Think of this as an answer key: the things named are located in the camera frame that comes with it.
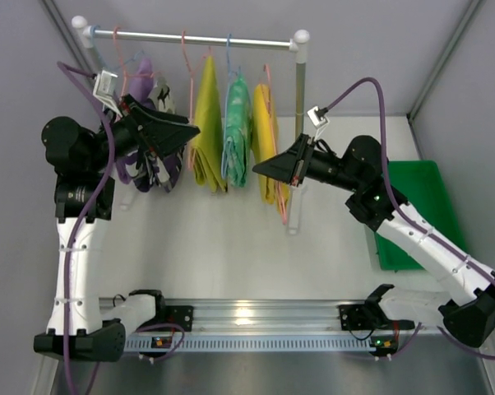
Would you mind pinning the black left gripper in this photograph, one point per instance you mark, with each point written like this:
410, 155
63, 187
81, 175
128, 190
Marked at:
136, 129

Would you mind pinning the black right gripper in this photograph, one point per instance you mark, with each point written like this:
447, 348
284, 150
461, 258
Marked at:
301, 160

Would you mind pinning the pink hanger of yellow trousers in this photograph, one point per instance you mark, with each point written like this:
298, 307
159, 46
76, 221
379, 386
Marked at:
279, 197

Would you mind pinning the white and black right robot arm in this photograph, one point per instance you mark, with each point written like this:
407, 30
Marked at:
465, 307

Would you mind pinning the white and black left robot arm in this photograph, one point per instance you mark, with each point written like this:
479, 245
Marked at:
77, 329

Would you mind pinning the pink hanger of olive trousers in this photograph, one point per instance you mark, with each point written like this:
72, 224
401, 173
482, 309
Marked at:
192, 71

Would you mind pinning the camouflage trousers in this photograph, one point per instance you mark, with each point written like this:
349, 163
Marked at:
162, 173

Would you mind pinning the olive yellow trousers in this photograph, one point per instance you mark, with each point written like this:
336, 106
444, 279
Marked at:
206, 148

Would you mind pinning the purple trousers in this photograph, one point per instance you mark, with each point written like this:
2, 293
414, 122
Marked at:
129, 169

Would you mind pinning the green tie-dye trousers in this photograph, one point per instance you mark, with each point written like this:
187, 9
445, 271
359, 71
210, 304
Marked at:
237, 133

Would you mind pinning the pink hanger of purple trousers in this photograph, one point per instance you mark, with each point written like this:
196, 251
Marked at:
138, 72

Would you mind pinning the empty light blue hanger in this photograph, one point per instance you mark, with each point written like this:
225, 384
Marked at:
110, 55

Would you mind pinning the silver clothes rack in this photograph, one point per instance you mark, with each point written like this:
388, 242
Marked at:
297, 45

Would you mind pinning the green plastic bin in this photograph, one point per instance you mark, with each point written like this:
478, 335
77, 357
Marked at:
421, 182

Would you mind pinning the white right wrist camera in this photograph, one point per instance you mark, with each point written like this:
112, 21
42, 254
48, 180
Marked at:
318, 118

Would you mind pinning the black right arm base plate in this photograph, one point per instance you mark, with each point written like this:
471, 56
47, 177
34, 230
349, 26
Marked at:
360, 317

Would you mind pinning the aluminium mounting rail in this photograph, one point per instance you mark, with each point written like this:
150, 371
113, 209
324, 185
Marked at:
264, 326

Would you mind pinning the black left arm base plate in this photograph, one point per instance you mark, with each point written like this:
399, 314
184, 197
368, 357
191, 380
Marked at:
182, 315

